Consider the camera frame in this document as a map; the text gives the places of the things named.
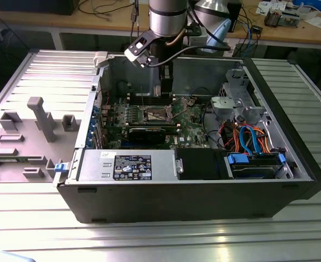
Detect red wire bundle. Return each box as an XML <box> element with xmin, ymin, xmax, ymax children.
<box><xmin>217</xmin><ymin>121</ymin><xmax>234</xmax><ymax>150</ymax></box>

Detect green motherboard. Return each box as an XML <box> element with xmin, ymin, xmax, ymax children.
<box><xmin>100</xmin><ymin>94</ymin><xmax>213</xmax><ymax>150</ymax></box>

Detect black tower box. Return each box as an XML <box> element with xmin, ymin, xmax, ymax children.
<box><xmin>228</xmin><ymin>0</ymin><xmax>243</xmax><ymax>33</ymax></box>

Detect grey parts rack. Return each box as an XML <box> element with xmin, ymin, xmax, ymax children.
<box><xmin>0</xmin><ymin>97</ymin><xmax>82</xmax><ymax>183</ymax></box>

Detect silver power supply unit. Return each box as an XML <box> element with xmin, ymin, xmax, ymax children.
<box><xmin>77</xmin><ymin>149</ymin><xmax>177</xmax><ymax>182</ymax></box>

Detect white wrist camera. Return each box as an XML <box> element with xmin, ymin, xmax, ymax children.
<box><xmin>124</xmin><ymin>37</ymin><xmax>153</xmax><ymax>68</ymax></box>

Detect orange power wires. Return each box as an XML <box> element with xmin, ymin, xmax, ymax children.
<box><xmin>231</xmin><ymin>122</ymin><xmax>272</xmax><ymax>154</ymax></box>

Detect black monitor case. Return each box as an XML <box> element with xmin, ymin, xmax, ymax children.
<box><xmin>0</xmin><ymin>0</ymin><xmax>75</xmax><ymax>16</ymax></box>

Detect printed paper leaflets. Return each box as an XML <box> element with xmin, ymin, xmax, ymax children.
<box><xmin>255</xmin><ymin>0</ymin><xmax>275</xmax><ymax>15</ymax></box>

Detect black graphics card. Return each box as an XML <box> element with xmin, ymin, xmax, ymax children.
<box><xmin>127</xmin><ymin>126</ymin><xmax>167</xmax><ymax>146</ymax></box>

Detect CPU socket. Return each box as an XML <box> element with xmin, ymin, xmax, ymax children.
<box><xmin>140</xmin><ymin>105</ymin><xmax>175</xmax><ymax>123</ymax></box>

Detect copper heat sink part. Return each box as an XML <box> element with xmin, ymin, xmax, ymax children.
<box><xmin>264</xmin><ymin>8</ymin><xmax>283</xmax><ymax>28</ymax></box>

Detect expansion slot brackets blue tabs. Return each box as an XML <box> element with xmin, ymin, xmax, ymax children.
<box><xmin>85</xmin><ymin>103</ymin><xmax>103</xmax><ymax>150</ymax></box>

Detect wooden desk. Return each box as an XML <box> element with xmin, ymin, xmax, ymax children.
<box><xmin>0</xmin><ymin>0</ymin><xmax>321</xmax><ymax>46</ymax></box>

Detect black RAM slot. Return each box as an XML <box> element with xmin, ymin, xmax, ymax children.
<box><xmin>129</xmin><ymin>94</ymin><xmax>175</xmax><ymax>101</ymax></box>

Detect grey device on desk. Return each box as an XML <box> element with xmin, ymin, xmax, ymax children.
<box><xmin>280</xmin><ymin>9</ymin><xmax>301</xmax><ymax>28</ymax></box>

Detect hard disk in blue carrier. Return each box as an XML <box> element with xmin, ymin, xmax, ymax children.
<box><xmin>224</xmin><ymin>152</ymin><xmax>287</xmax><ymax>180</ymax></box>

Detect black camera cable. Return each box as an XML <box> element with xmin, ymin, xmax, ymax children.
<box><xmin>146</xmin><ymin>44</ymin><xmax>231</xmax><ymax>68</ymax></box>

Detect blue data wire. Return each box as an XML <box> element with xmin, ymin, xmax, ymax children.
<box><xmin>239</xmin><ymin>126</ymin><xmax>263</xmax><ymax>157</ymax></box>

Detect silver drive cage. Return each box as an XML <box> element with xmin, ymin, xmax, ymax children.
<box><xmin>211</xmin><ymin>68</ymin><xmax>268</xmax><ymax>121</ymax></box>

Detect black open PC case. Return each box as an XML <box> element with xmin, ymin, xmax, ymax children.
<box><xmin>52</xmin><ymin>51</ymin><xmax>321</xmax><ymax>224</ymax></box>

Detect RAM stick with green edge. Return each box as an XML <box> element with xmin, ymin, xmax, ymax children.
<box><xmin>128</xmin><ymin>122</ymin><xmax>177</xmax><ymax>129</ymax></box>

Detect white paper sheets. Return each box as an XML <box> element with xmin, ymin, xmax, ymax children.
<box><xmin>304</xmin><ymin>13</ymin><xmax>321</xmax><ymax>29</ymax></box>

